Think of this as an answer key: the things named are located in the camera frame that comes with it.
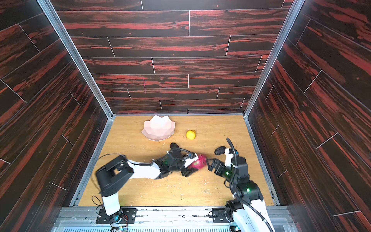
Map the dark avocado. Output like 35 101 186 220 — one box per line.
170 143 179 150
214 146 227 156

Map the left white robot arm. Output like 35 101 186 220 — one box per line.
95 148 202 216

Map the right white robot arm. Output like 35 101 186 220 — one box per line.
207 156 274 232

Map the pink faceted fruit bowl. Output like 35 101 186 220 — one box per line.
142 116 176 141

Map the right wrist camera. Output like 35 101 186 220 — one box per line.
225 148 234 167

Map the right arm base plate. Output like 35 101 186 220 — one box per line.
208 207 234 224

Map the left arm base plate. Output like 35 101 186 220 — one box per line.
96 207 137 225

